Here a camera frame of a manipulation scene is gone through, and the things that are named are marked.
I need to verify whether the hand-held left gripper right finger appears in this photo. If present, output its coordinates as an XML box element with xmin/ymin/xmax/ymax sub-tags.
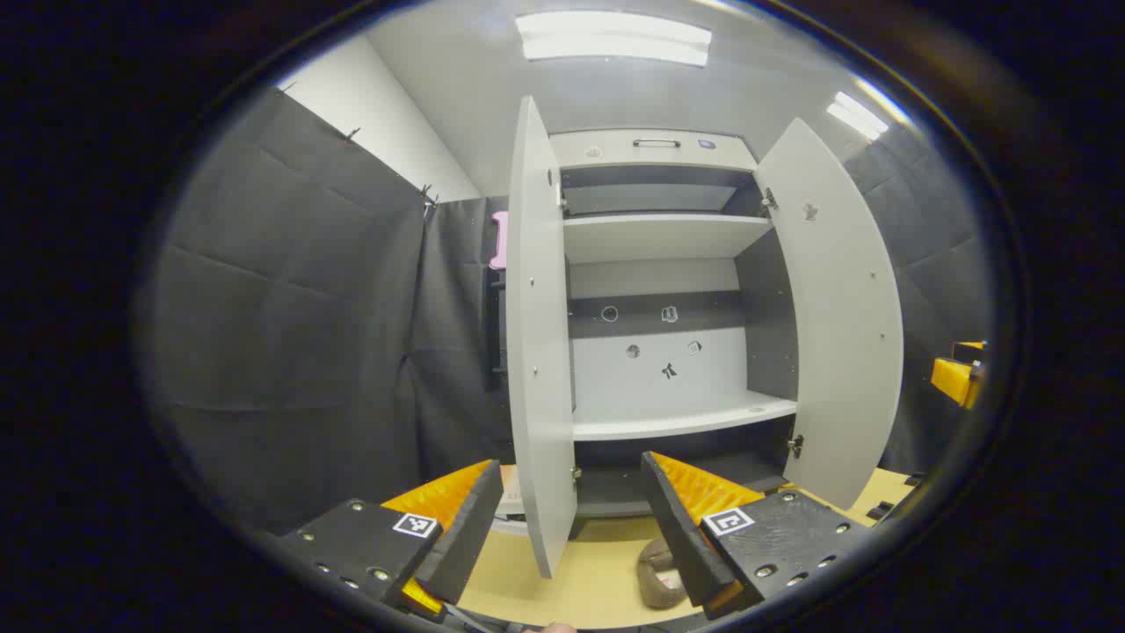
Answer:
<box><xmin>640</xmin><ymin>450</ymin><xmax>873</xmax><ymax>621</ymax></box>

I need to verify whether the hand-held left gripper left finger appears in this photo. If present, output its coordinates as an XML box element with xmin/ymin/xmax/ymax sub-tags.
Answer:
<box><xmin>277</xmin><ymin>459</ymin><xmax>504</xmax><ymax>625</ymax></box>

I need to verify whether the brown fuzzy shoe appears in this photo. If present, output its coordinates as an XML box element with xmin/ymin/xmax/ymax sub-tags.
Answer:
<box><xmin>636</xmin><ymin>538</ymin><xmax>697</xmax><ymax>610</ymax></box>

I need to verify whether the grey shoe cabinet door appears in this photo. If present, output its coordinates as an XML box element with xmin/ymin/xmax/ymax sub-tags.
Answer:
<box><xmin>754</xmin><ymin>117</ymin><xmax>904</xmax><ymax>511</ymax></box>
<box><xmin>505</xmin><ymin>95</ymin><xmax>578</xmax><ymax>579</ymax></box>

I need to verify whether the grey shoe cabinet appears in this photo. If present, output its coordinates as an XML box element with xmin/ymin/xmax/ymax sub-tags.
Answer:
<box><xmin>547</xmin><ymin>128</ymin><xmax>802</xmax><ymax>539</ymax></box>

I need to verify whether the black backdrop cloth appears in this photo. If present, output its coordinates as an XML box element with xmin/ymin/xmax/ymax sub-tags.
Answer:
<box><xmin>141</xmin><ymin>86</ymin><xmax>998</xmax><ymax>539</ymax></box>

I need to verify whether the ceiling light panel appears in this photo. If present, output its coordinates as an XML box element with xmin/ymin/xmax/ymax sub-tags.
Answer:
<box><xmin>824</xmin><ymin>91</ymin><xmax>890</xmax><ymax>142</ymax></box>
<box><xmin>516</xmin><ymin>11</ymin><xmax>713</xmax><ymax>68</ymax></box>

